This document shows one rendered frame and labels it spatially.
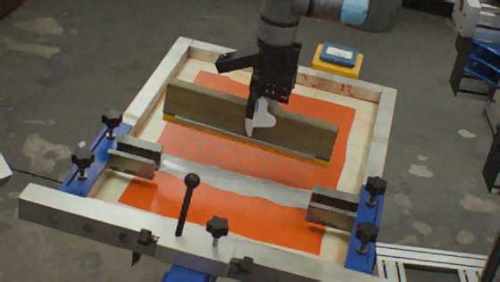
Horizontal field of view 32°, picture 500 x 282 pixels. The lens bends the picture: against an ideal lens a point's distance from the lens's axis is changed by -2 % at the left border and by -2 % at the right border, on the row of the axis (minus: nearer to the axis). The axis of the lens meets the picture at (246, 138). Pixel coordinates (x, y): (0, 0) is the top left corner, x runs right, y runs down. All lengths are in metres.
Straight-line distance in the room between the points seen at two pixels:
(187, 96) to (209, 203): 0.22
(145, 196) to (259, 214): 0.23
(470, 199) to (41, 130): 1.83
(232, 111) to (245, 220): 0.22
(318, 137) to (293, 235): 0.20
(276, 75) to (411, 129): 2.49
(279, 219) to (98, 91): 2.33
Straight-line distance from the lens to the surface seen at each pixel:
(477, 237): 3.57
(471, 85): 2.41
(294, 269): 1.52
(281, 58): 1.68
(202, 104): 1.77
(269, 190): 1.83
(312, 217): 1.73
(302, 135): 1.75
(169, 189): 1.79
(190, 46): 2.28
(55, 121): 3.76
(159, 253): 1.48
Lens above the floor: 2.01
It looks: 32 degrees down
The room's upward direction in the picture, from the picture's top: 10 degrees clockwise
